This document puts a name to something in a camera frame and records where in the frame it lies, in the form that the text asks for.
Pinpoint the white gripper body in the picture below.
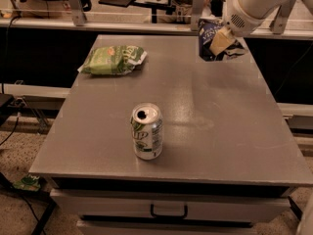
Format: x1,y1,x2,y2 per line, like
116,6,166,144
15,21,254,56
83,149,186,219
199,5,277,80
223,0,288,37

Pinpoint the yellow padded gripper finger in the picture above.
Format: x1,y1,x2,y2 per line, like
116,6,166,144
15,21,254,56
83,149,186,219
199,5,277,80
209,26,236,56

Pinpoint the blue chip bag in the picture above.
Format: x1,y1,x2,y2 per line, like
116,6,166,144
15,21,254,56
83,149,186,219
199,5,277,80
199,19,247,62

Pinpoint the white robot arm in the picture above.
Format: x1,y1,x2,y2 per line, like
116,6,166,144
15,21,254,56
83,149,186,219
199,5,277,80
209,0,313,56

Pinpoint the green chip bag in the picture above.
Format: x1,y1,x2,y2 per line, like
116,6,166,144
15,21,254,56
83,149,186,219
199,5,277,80
78,45,147,75

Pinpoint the green white soda can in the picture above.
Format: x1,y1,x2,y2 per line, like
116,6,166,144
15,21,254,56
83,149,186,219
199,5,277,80
130,103,163,161

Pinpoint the green packet on floor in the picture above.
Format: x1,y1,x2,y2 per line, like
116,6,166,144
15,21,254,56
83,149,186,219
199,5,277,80
13,174,41,192

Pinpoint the right metal rail bracket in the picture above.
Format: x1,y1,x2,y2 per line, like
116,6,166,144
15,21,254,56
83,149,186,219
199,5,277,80
269,0,296,34

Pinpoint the metal rail bracket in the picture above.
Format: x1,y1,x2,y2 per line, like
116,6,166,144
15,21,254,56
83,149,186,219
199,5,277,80
269,0,296,34
190,0,204,31
68,0,86,26

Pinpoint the middle metal rail bracket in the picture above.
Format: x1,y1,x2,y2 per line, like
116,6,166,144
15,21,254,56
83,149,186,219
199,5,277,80
190,0,204,31

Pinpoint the left metal rail bracket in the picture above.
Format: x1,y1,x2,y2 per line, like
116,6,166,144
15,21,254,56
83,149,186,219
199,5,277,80
68,0,86,26

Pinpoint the black cable on left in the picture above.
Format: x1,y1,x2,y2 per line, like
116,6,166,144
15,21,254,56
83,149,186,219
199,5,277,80
0,15,22,147

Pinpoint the white drawer with black handle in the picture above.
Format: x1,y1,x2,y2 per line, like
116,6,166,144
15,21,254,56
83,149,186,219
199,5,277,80
51,189,290,223

